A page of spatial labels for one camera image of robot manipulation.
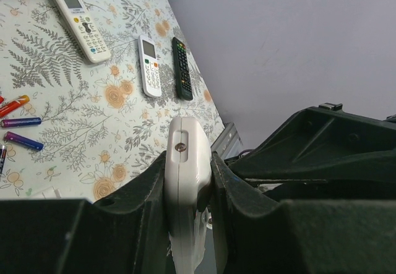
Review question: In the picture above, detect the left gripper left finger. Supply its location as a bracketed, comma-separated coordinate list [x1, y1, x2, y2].
[1, 155, 170, 273]

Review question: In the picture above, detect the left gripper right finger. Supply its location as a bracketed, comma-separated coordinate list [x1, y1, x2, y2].
[210, 155, 395, 273]

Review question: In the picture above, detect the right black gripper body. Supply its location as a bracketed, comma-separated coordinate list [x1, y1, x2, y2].
[226, 107, 395, 200]

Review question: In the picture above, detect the white battery cover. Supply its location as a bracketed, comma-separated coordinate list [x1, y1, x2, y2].
[30, 186, 62, 200]

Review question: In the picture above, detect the white remote control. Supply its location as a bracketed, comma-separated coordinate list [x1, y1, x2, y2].
[164, 117, 212, 273]

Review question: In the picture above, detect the blue AAA battery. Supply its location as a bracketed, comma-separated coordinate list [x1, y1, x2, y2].
[4, 131, 44, 151]

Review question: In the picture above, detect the black TV remote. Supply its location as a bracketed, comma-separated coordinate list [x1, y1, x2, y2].
[172, 37, 193, 101]

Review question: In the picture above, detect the white AC remote right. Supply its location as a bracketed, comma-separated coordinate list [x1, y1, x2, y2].
[137, 35, 162, 98]

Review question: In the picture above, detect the white AC remote near shelf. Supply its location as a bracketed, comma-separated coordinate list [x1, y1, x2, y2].
[54, 0, 111, 64]

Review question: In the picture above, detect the purple AAA battery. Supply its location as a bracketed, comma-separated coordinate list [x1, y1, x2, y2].
[1, 118, 42, 128]

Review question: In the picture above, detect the dark AAA battery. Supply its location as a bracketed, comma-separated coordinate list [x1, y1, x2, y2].
[0, 145, 7, 174]

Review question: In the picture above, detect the floral table mat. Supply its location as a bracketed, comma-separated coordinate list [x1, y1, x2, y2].
[1, 0, 224, 201]

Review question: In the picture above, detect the orange AAA battery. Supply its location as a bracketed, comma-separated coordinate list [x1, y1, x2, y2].
[0, 95, 30, 118]

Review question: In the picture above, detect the aluminium frame rail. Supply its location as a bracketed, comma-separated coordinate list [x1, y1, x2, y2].
[211, 122, 244, 160]

